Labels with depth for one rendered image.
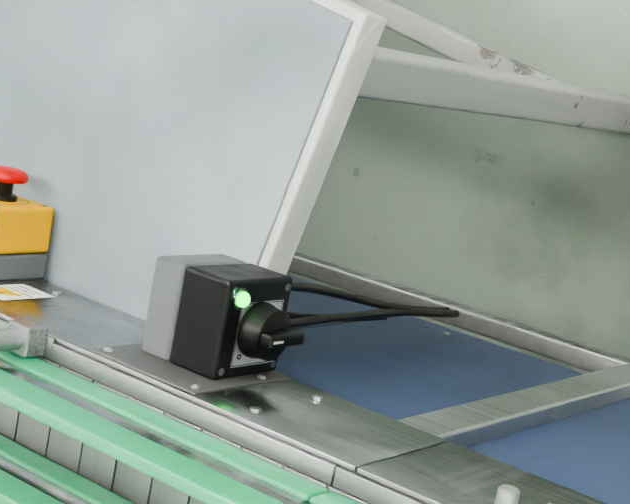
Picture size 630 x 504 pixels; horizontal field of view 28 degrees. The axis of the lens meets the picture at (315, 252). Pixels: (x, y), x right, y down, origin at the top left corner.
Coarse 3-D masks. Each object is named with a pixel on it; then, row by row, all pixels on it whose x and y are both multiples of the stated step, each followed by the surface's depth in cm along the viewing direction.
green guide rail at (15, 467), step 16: (0, 448) 99; (16, 448) 100; (0, 464) 97; (16, 464) 97; (32, 464) 97; (48, 464) 98; (0, 480) 93; (16, 480) 93; (32, 480) 95; (48, 480) 95; (64, 480) 95; (80, 480) 96; (0, 496) 90; (16, 496) 90; (32, 496) 91; (48, 496) 92; (64, 496) 93; (80, 496) 93; (96, 496) 93; (112, 496) 94
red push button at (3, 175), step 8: (0, 168) 114; (8, 168) 115; (16, 168) 116; (0, 176) 114; (8, 176) 114; (16, 176) 114; (24, 176) 115; (0, 184) 115; (8, 184) 115; (0, 192) 115; (8, 192) 115
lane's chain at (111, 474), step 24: (48, 360) 100; (96, 384) 96; (0, 408) 103; (0, 432) 103; (24, 432) 101; (48, 432) 100; (48, 456) 100; (72, 456) 98; (96, 456) 97; (264, 456) 87; (96, 480) 97; (120, 480) 95; (144, 480) 94; (312, 480) 84
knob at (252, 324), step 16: (256, 304) 97; (256, 320) 96; (272, 320) 96; (288, 320) 97; (240, 336) 96; (256, 336) 95; (272, 336) 94; (288, 336) 96; (256, 352) 96; (272, 352) 97
